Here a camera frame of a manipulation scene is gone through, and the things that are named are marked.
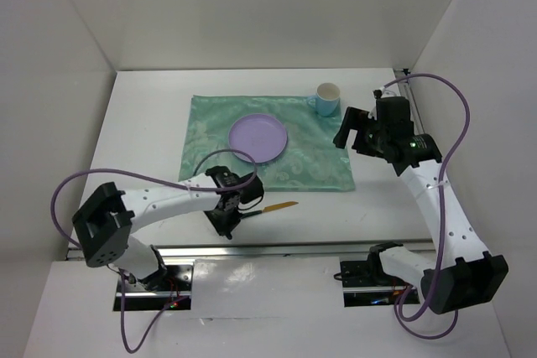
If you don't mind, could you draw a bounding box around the right side aluminium rail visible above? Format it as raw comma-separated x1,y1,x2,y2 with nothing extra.
394,69,425,134

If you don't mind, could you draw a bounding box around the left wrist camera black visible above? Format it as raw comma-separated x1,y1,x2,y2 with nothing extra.
240,176,264,206

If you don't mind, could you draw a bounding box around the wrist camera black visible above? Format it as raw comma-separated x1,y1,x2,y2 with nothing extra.
376,96,414,137
240,176,264,206

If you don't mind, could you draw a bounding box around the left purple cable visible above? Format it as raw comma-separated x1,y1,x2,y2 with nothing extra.
50,149,258,354

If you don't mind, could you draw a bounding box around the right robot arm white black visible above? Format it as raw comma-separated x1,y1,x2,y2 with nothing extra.
333,106,508,314

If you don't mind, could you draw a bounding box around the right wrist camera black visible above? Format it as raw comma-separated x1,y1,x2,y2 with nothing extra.
376,96,414,137

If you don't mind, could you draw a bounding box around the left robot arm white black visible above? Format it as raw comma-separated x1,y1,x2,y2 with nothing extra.
72,166,250,291

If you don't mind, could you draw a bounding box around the light blue mug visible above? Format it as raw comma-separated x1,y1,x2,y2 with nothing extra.
306,83,341,117

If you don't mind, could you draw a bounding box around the gold knife black handle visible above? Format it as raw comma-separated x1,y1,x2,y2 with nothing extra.
241,201,298,219

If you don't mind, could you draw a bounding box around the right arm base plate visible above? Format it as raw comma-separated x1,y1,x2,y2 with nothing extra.
333,260,407,308

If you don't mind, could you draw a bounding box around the purple cable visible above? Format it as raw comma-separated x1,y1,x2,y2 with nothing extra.
50,149,258,354
377,73,470,340

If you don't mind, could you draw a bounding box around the front aluminium rail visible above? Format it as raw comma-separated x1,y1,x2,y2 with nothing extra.
65,236,433,260

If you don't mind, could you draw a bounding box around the purple plastic plate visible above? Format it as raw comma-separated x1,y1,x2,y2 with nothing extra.
228,113,288,163

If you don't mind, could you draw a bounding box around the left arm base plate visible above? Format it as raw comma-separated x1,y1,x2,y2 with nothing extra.
124,261,194,312

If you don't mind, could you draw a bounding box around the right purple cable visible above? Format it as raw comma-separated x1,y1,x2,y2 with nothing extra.
377,73,470,340

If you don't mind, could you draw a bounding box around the green patterned cloth placemat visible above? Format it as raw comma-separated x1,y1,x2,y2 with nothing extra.
179,96,355,192

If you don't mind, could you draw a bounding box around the aluminium rail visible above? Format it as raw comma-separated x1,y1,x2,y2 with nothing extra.
65,236,433,260
394,69,425,134

